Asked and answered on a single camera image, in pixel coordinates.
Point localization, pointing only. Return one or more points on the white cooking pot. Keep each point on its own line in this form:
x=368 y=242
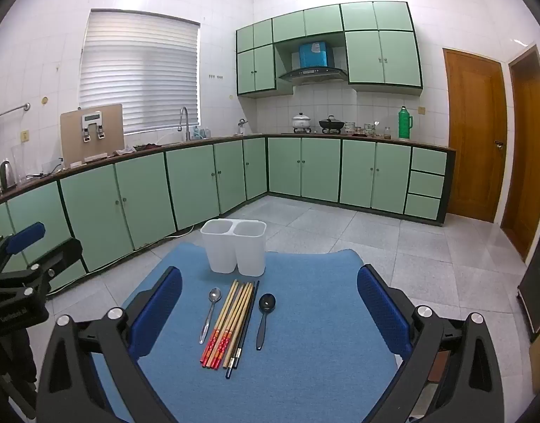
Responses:
x=301 y=122

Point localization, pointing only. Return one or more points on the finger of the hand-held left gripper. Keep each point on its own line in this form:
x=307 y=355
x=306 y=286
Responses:
x=62 y=253
x=25 y=235

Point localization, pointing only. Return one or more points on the clear plastic jug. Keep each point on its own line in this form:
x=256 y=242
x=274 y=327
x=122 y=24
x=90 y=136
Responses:
x=18 y=165

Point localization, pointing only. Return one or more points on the black wok with lid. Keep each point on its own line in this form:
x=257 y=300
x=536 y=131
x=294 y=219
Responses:
x=330 y=123

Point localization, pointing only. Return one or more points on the white device on board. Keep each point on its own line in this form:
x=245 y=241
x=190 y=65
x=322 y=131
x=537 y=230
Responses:
x=92 y=123

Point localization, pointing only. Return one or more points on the silver metal spoon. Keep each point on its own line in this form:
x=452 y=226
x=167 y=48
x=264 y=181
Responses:
x=214 y=295

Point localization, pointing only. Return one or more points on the metal sink faucet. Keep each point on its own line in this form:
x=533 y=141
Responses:
x=185 y=114

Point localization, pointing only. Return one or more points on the brown cardboard board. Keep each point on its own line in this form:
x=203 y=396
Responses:
x=71 y=141

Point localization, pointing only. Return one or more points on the green thermos flask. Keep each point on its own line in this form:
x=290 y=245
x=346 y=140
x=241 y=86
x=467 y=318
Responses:
x=404 y=125

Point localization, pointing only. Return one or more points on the blue wrapped hood chimney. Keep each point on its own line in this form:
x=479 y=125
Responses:
x=314 y=54

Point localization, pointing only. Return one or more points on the electric kettle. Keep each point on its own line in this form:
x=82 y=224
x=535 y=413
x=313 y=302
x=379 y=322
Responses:
x=6 y=176

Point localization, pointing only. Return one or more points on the blue cloth mat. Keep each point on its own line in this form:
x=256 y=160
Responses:
x=305 y=299

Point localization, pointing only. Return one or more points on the metal towel rail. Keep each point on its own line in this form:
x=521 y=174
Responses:
x=12 y=109

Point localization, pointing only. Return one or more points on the bottles beside sink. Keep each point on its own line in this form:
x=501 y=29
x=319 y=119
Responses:
x=201 y=133

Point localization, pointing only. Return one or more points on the white two-compartment utensil holder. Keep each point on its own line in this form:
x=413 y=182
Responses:
x=232 y=246

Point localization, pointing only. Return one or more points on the wooden door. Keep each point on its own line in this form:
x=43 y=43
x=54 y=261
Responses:
x=527 y=154
x=472 y=141

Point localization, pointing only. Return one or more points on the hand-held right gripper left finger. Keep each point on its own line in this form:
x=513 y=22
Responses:
x=157 y=313

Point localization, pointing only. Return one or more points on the dark framed cabinet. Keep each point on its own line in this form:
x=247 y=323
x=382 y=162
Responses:
x=536 y=291

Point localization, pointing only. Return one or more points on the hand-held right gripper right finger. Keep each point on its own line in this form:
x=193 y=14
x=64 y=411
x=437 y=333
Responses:
x=382 y=313

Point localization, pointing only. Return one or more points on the green base cabinets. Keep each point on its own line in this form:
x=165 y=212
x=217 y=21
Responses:
x=195 y=180

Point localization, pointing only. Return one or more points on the black plastic spoon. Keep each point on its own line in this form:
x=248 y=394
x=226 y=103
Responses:
x=267 y=303

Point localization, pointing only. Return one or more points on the glass range hood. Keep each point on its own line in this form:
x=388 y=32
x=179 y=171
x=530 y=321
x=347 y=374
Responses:
x=314 y=75

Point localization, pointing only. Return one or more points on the white window blind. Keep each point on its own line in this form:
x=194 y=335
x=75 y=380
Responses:
x=137 y=70

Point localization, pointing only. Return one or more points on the red patterned bamboo chopstick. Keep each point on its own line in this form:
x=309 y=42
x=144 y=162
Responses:
x=229 y=319
x=226 y=318
x=222 y=317
x=233 y=320

